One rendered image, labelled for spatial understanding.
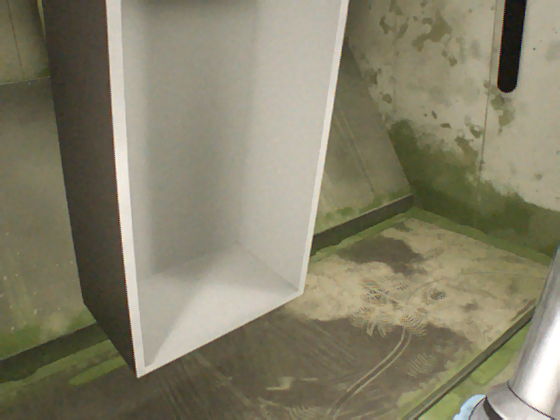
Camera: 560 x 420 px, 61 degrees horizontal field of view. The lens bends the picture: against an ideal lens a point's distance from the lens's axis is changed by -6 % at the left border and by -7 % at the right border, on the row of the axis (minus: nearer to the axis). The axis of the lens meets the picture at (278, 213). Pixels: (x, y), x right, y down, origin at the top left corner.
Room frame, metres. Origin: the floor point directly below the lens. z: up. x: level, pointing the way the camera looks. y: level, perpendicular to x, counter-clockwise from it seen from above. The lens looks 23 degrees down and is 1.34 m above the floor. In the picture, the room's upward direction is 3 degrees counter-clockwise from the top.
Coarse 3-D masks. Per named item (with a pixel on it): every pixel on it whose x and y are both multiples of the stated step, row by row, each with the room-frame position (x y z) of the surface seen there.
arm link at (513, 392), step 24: (552, 264) 0.45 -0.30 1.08; (552, 288) 0.43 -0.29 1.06; (552, 312) 0.41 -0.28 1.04; (528, 336) 0.43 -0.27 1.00; (552, 336) 0.39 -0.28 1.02; (528, 360) 0.40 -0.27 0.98; (552, 360) 0.38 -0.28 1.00; (504, 384) 0.42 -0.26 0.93; (528, 384) 0.39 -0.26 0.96; (552, 384) 0.37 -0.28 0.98; (480, 408) 0.42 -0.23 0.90; (504, 408) 0.38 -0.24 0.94; (528, 408) 0.37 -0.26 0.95; (552, 408) 0.36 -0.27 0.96
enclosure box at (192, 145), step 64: (64, 0) 1.01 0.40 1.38; (128, 0) 1.26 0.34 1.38; (192, 0) 1.38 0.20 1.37; (256, 0) 1.51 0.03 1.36; (320, 0) 1.32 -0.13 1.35; (64, 64) 1.06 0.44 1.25; (128, 64) 1.28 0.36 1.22; (192, 64) 1.41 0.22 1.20; (256, 64) 1.52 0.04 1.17; (320, 64) 1.32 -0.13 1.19; (64, 128) 1.12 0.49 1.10; (128, 128) 1.30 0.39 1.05; (192, 128) 1.44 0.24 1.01; (256, 128) 1.53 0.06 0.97; (320, 128) 1.32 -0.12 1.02; (128, 192) 0.93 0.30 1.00; (192, 192) 1.48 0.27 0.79; (256, 192) 1.55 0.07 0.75; (128, 256) 0.94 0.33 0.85; (192, 256) 1.52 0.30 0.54; (256, 256) 1.56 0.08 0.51; (128, 320) 0.98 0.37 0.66; (192, 320) 1.23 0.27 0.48
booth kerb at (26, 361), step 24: (360, 216) 2.64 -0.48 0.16; (384, 216) 2.77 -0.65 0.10; (312, 240) 2.41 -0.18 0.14; (336, 240) 2.51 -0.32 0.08; (72, 336) 1.61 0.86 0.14; (96, 336) 1.67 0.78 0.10; (0, 360) 1.44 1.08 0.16; (24, 360) 1.48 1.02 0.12; (48, 360) 1.53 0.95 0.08; (0, 384) 1.42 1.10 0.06
